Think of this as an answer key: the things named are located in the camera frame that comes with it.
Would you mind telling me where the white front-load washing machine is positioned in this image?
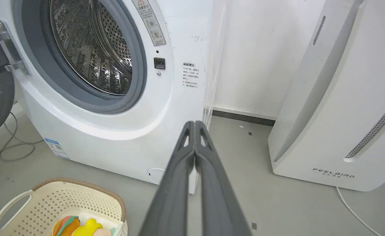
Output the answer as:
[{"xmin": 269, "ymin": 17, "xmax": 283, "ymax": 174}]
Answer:
[{"xmin": 0, "ymin": 0, "xmax": 227, "ymax": 194}]

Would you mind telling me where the white air purifier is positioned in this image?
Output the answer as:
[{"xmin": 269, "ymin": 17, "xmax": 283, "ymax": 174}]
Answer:
[{"xmin": 268, "ymin": 0, "xmax": 385, "ymax": 192}]

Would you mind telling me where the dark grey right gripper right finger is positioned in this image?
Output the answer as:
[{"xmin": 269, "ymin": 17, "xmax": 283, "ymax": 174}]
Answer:
[{"xmin": 194, "ymin": 121, "xmax": 252, "ymax": 236}]

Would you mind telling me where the grey floor cable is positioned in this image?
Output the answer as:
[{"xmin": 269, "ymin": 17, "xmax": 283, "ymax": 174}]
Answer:
[{"xmin": 0, "ymin": 111, "xmax": 45, "ymax": 225}]

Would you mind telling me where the white power cable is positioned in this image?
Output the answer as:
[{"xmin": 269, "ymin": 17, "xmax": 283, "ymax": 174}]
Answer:
[{"xmin": 336, "ymin": 186, "xmax": 383, "ymax": 236}]

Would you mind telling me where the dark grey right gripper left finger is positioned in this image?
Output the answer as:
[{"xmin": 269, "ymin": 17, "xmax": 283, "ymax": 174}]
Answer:
[{"xmin": 139, "ymin": 121, "xmax": 196, "ymax": 236}]

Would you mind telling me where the orange striped plush toy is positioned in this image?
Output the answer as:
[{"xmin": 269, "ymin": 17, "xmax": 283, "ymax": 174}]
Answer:
[{"xmin": 50, "ymin": 215, "xmax": 81, "ymax": 236}]

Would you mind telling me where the cream perforated laundry basket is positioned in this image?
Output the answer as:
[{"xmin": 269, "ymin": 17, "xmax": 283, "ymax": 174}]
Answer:
[{"xmin": 0, "ymin": 177, "xmax": 128, "ymax": 236}]

